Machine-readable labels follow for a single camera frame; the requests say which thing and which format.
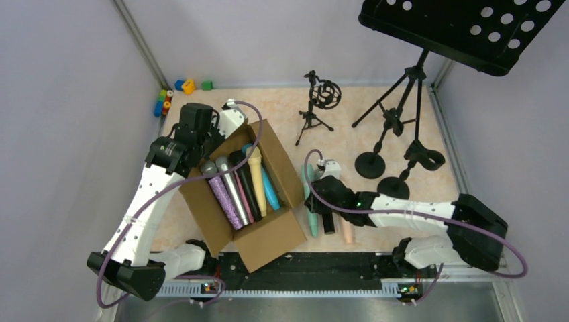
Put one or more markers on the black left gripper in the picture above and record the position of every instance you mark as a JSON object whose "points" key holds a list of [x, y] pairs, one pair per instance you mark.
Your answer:
{"points": [[209, 137]]}

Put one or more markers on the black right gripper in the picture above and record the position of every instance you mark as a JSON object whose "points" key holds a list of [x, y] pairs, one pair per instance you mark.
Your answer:
{"points": [[314, 200]]}

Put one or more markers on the purple glitter microphone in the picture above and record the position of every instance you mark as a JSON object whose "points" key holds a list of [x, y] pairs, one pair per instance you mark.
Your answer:
{"points": [[219, 190]]}

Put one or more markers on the mint green microphone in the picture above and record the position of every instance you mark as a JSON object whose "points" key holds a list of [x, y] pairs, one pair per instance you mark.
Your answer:
{"points": [[308, 175]]}

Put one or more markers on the black microphone silver grille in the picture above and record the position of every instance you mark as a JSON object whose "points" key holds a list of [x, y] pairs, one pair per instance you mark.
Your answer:
{"points": [[328, 223]]}

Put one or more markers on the silver grey microphone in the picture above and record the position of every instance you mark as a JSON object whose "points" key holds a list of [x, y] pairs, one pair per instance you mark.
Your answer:
{"points": [[222, 164]]}

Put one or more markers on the beige pink microphone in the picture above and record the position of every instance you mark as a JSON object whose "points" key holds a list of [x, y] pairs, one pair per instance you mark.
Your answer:
{"points": [[347, 231]]}

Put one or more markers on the black round-base stand with clip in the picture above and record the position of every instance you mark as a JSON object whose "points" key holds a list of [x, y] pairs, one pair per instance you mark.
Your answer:
{"points": [[371, 165]]}

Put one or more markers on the teal blue microphone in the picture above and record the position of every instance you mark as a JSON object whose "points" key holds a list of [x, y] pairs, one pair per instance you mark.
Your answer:
{"points": [[271, 196]]}

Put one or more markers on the black round-base stand with holder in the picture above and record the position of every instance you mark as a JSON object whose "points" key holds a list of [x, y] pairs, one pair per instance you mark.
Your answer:
{"points": [[416, 153]]}

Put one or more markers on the brown cardboard box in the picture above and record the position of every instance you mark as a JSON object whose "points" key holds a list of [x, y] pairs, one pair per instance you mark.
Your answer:
{"points": [[263, 241]]}

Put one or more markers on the cream yellow microphone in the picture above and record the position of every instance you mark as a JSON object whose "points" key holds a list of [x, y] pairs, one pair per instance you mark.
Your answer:
{"points": [[255, 164]]}

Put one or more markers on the black shock mount tripod stand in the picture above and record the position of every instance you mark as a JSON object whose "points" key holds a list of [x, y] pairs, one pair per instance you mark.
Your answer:
{"points": [[323, 94]]}

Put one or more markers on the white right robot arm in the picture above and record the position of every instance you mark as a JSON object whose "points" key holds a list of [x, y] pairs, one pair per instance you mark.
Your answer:
{"points": [[464, 229]]}

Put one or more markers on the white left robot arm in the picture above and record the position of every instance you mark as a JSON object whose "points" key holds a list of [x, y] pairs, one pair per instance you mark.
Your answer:
{"points": [[127, 261]]}

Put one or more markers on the black music stand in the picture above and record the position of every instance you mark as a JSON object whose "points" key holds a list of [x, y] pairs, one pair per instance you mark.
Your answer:
{"points": [[487, 36]]}

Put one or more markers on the orange cylinder toy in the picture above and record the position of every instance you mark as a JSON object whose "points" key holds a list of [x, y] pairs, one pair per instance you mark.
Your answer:
{"points": [[166, 107]]}

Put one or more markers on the blue cylinder toy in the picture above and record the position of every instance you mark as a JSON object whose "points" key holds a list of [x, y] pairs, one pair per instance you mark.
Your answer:
{"points": [[158, 108]]}

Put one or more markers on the red cylinder toy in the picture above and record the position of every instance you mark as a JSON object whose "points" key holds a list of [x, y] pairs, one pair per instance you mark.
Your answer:
{"points": [[169, 96]]}

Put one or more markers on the green cylinder toy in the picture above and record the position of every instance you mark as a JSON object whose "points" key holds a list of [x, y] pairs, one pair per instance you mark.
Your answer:
{"points": [[162, 95]]}

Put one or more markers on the green toy block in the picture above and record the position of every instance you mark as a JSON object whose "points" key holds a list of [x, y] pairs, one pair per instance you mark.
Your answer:
{"points": [[207, 85]]}

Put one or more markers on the blue toy block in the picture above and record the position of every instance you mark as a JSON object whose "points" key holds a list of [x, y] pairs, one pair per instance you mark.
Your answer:
{"points": [[179, 85]]}

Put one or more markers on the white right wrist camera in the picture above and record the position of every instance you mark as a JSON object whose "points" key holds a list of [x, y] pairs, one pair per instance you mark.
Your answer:
{"points": [[328, 167]]}

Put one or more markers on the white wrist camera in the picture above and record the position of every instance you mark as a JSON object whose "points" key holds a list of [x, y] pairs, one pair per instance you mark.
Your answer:
{"points": [[231, 118], [328, 167]]}

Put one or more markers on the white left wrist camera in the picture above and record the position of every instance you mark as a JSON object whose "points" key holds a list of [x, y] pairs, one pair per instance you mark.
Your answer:
{"points": [[231, 118]]}

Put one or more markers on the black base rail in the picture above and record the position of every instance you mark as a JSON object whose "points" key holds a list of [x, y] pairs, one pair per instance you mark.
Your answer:
{"points": [[321, 273]]}

